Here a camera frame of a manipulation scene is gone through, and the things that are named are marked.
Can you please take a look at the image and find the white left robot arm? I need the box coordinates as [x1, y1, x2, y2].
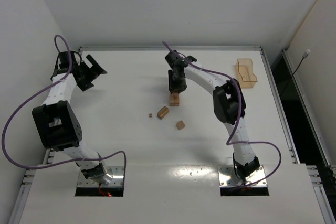
[32, 51, 108, 184]

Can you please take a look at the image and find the black cable with white plug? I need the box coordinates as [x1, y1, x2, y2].
[290, 48, 311, 80]

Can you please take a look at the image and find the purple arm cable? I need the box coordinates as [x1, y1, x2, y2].
[1, 35, 127, 172]
[162, 40, 282, 190]

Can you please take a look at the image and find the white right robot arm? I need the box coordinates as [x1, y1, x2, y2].
[168, 61, 260, 181]

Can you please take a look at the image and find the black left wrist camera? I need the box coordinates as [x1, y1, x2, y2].
[52, 51, 79, 76]

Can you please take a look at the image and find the dark-sided wood block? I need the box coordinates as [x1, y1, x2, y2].
[157, 106, 170, 120]

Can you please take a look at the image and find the wood plank block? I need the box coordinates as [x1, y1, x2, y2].
[169, 94, 175, 106]

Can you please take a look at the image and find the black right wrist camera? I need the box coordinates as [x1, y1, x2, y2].
[165, 52, 197, 70]

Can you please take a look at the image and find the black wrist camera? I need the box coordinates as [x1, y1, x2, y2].
[165, 52, 197, 70]
[52, 51, 79, 76]

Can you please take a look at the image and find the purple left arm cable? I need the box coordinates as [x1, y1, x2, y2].
[1, 35, 127, 172]

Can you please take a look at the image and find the wood cube with letter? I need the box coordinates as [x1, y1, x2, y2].
[172, 93, 179, 99]

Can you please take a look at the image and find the translucent amber plastic tray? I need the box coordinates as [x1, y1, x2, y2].
[235, 58, 258, 89]

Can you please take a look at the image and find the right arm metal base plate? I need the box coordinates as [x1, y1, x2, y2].
[218, 165, 267, 188]

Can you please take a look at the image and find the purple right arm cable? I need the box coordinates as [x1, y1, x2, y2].
[162, 40, 282, 190]

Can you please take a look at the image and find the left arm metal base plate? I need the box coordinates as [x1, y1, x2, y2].
[77, 166, 124, 188]

